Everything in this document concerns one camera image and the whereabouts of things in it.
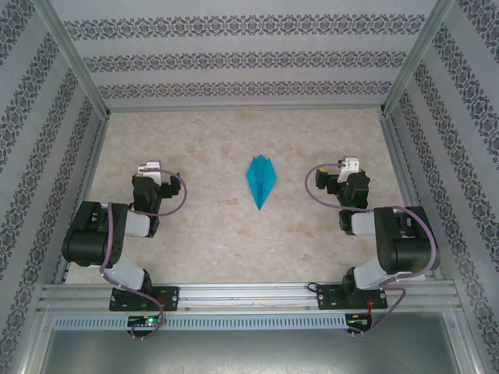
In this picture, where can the teal paper sheet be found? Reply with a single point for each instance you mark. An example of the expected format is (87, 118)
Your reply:
(260, 179)

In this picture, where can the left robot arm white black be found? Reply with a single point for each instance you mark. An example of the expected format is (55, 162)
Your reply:
(93, 233)

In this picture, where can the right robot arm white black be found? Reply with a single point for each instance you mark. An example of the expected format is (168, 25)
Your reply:
(405, 249)

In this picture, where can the grey sheet metal panel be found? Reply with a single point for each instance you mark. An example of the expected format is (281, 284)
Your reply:
(249, 354)

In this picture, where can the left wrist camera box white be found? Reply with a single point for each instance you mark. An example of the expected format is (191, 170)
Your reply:
(152, 171)

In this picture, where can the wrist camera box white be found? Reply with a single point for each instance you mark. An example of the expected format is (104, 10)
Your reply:
(152, 171)
(351, 167)

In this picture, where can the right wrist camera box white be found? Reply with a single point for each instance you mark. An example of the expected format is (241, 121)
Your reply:
(351, 167)

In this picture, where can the aluminium side rail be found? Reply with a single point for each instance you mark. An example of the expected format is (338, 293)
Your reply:
(398, 156)
(87, 175)

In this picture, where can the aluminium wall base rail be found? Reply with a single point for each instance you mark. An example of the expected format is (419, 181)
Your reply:
(245, 108)

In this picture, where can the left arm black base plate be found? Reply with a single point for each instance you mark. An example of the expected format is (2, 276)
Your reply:
(170, 299)

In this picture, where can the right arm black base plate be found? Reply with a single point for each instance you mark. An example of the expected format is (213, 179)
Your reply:
(325, 298)

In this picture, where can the aluminium corner post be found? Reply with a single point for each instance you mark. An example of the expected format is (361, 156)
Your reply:
(414, 58)
(76, 58)

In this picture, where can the aluminium frame leg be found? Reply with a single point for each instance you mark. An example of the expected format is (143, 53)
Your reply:
(31, 343)
(466, 343)

